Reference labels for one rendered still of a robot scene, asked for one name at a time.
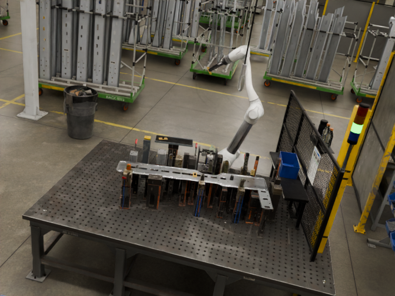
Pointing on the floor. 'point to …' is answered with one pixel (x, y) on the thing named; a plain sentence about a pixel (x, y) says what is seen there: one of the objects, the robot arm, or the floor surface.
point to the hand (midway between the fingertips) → (211, 69)
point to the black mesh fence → (307, 170)
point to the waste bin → (80, 110)
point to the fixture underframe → (121, 266)
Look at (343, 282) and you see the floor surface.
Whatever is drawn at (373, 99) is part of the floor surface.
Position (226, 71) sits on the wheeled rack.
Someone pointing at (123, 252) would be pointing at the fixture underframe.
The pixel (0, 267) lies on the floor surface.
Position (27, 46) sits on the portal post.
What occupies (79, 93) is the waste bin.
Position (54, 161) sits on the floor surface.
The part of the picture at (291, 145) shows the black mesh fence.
